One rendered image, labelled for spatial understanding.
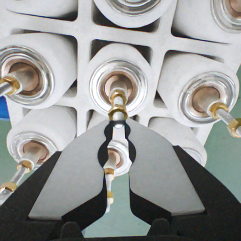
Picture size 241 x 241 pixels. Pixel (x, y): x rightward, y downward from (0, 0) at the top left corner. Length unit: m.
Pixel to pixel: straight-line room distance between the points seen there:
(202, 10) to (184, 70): 0.07
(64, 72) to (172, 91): 0.14
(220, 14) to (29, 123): 0.28
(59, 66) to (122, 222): 0.80
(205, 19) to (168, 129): 0.17
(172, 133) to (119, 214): 0.63
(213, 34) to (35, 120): 0.26
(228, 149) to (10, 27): 0.68
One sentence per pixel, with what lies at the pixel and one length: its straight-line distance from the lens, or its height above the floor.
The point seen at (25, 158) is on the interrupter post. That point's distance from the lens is 0.28.
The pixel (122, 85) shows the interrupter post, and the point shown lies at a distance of 0.20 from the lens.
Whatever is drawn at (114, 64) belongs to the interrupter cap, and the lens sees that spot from 0.21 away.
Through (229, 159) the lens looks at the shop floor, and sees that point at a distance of 0.73.
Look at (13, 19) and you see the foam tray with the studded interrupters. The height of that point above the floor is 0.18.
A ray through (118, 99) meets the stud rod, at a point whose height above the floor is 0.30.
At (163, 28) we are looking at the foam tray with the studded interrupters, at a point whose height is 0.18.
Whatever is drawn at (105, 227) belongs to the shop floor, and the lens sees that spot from 0.96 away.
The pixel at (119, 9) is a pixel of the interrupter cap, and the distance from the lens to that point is 0.21.
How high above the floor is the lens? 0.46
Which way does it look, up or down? 61 degrees down
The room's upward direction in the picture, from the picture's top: 179 degrees clockwise
